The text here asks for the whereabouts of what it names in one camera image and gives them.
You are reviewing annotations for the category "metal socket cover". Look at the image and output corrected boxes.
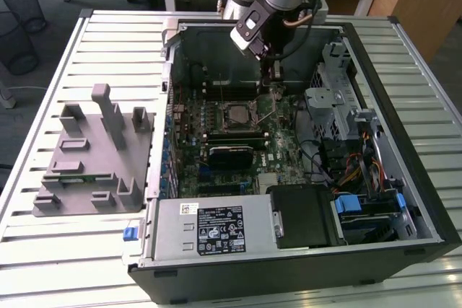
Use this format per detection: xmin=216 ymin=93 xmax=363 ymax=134
xmin=251 ymin=87 xmax=284 ymax=125

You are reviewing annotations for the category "silver-topped CPU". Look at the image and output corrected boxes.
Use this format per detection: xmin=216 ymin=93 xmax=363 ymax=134
xmin=225 ymin=104 xmax=253 ymax=127

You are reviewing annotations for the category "CPU socket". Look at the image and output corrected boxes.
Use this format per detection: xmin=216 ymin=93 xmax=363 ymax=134
xmin=215 ymin=100 xmax=263 ymax=132

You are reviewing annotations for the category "black RAM slot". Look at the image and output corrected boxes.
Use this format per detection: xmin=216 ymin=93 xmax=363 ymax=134
xmin=204 ymin=82 xmax=259 ymax=89
xmin=207 ymin=143 xmax=269 ymax=149
xmin=207 ymin=136 xmax=269 ymax=141
xmin=204 ymin=87 xmax=259 ymax=93
xmin=204 ymin=95 xmax=259 ymax=102
xmin=207 ymin=131 xmax=269 ymax=137
xmin=207 ymin=139 xmax=269 ymax=145
xmin=204 ymin=91 xmax=259 ymax=97

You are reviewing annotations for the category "silver disk bay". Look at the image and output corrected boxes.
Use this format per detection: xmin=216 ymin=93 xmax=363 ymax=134
xmin=302 ymin=41 xmax=382 ymax=145

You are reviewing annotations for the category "green motherboard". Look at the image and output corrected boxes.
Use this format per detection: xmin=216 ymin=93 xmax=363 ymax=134
xmin=169 ymin=80 xmax=315 ymax=199

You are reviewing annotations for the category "black graphics card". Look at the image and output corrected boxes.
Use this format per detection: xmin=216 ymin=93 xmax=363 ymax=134
xmin=208 ymin=144 xmax=254 ymax=171

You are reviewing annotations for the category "silver chipset heatsink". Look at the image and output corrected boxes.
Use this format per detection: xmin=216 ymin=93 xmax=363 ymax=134
xmin=258 ymin=172 xmax=282 ymax=193

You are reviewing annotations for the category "black plastic shroud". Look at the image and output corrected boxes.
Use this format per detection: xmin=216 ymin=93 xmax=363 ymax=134
xmin=266 ymin=184 xmax=343 ymax=250

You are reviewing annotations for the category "blue disk carrier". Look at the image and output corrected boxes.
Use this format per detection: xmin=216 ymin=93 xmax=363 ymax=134
xmin=332 ymin=192 xmax=407 ymax=222

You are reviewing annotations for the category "wooden cabinet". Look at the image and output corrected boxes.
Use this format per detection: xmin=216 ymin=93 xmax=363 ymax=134
xmin=367 ymin=0 xmax=462 ymax=66

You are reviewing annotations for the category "dark hard disk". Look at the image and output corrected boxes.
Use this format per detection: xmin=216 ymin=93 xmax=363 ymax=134
xmin=337 ymin=210 xmax=401 ymax=246

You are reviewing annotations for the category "silver power supply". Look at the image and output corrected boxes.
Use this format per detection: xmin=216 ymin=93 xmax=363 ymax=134
xmin=142 ymin=198 xmax=277 ymax=262

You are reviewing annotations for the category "black PC case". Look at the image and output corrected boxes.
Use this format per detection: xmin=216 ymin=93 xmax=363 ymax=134
xmin=122 ymin=15 xmax=462 ymax=305

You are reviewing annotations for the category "green RAM stick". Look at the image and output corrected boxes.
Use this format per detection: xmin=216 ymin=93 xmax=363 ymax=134
xmin=58 ymin=174 xmax=113 ymax=183

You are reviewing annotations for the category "blue case latch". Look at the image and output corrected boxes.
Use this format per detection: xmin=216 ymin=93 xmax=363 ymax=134
xmin=122 ymin=226 xmax=141 ymax=243

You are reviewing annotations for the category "black mesh waste bin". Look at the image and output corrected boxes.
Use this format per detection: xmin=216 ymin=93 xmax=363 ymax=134
xmin=0 ymin=0 xmax=48 ymax=34
xmin=0 ymin=10 xmax=40 ymax=75

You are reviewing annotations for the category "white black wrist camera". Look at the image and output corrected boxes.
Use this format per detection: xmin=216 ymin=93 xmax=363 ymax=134
xmin=230 ymin=0 xmax=276 ymax=61

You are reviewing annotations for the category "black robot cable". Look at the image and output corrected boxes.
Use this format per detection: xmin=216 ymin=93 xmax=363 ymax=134
xmin=270 ymin=0 xmax=326 ymax=62

